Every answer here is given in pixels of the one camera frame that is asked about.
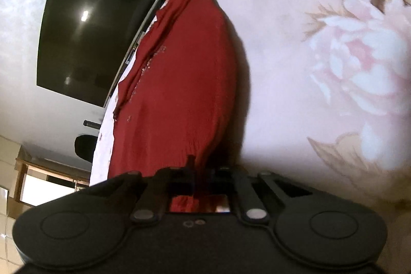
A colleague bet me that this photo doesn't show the dark red knitted garment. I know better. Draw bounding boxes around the dark red knitted garment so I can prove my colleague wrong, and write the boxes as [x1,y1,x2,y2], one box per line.
[107,0,238,214]

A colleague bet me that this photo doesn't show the black chair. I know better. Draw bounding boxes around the black chair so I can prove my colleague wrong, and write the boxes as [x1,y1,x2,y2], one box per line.
[74,134,98,163]

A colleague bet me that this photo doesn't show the dark cylindrical bottle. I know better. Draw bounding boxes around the dark cylindrical bottle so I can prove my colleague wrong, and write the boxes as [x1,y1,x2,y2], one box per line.
[83,120,101,130]

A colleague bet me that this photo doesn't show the large black television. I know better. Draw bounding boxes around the large black television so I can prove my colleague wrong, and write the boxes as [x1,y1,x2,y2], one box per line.
[36,0,157,106]

